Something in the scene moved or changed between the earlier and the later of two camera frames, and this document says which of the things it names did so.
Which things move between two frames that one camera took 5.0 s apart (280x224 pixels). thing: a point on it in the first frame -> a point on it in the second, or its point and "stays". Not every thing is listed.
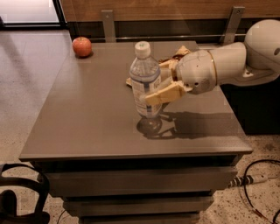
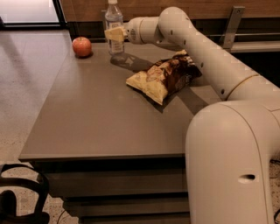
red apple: x=82 y=46 stays
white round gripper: x=194 y=71 -> x=132 y=32
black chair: x=8 y=200 stays
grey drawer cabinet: x=112 y=166 stays
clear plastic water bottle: x=144 y=74 -> x=114 y=18
